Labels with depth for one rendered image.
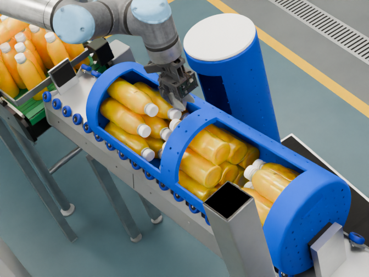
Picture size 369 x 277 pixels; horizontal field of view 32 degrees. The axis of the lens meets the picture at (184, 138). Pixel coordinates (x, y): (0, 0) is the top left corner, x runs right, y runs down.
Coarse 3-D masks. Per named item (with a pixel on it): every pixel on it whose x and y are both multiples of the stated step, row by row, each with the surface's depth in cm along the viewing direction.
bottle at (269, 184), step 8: (256, 168) 170; (256, 176) 167; (264, 176) 165; (272, 176) 164; (280, 176) 165; (256, 184) 166; (264, 184) 164; (272, 184) 163; (280, 184) 162; (264, 192) 164; (272, 192) 162; (280, 192) 161; (272, 200) 163
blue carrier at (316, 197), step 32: (128, 64) 211; (96, 96) 205; (192, 96) 194; (96, 128) 209; (192, 128) 180; (224, 128) 201; (160, 160) 212; (288, 160) 165; (288, 192) 156; (320, 192) 156; (288, 224) 153; (320, 224) 163; (288, 256) 159
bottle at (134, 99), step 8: (120, 80) 209; (112, 88) 208; (120, 88) 206; (128, 88) 204; (136, 88) 205; (112, 96) 210; (120, 96) 205; (128, 96) 203; (136, 96) 201; (144, 96) 201; (128, 104) 203; (136, 104) 200; (144, 104) 200; (136, 112) 202; (144, 112) 200
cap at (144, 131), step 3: (141, 126) 201; (144, 126) 200; (147, 126) 201; (141, 129) 200; (144, 129) 200; (147, 129) 201; (150, 129) 202; (138, 132) 202; (141, 132) 200; (144, 132) 201; (147, 132) 202; (141, 135) 201; (144, 135) 201; (147, 135) 202
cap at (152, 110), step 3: (150, 105) 199; (153, 105) 199; (147, 108) 199; (150, 108) 198; (153, 108) 199; (156, 108) 200; (147, 111) 199; (150, 111) 198; (153, 111) 199; (156, 111) 200; (150, 114) 199; (153, 114) 200
